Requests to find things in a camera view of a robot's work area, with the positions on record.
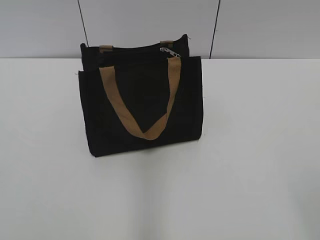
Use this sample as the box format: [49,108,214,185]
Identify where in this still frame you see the silver zipper pull with ring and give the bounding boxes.
[159,47,181,58]

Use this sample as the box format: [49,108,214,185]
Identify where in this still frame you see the black bag with tan handles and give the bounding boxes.
[78,34,204,157]

